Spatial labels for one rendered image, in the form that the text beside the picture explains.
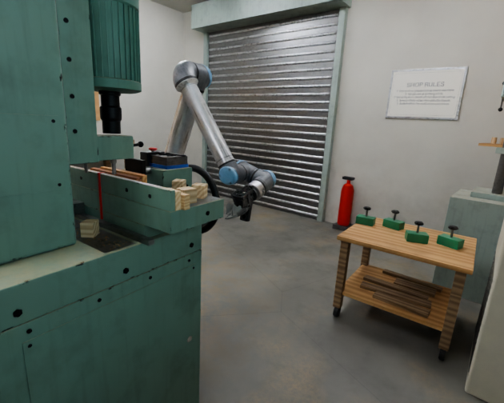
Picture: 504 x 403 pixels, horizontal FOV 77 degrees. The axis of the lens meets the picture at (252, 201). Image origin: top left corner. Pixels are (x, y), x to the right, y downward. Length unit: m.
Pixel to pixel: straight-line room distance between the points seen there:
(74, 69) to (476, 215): 2.39
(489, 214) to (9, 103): 2.51
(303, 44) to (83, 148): 3.45
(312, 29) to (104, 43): 3.32
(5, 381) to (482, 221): 2.51
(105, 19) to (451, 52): 3.09
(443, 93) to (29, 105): 3.26
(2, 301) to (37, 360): 0.16
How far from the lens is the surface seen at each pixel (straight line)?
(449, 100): 3.53
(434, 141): 3.54
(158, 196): 0.84
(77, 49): 0.95
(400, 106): 3.60
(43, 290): 0.81
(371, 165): 3.68
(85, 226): 0.96
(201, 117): 1.56
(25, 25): 0.86
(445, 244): 2.03
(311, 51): 4.06
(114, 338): 0.96
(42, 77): 0.86
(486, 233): 2.61
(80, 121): 0.93
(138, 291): 0.94
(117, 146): 1.03
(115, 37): 1.00
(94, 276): 0.85
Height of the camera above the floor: 1.13
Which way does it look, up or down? 14 degrees down
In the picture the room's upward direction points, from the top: 3 degrees clockwise
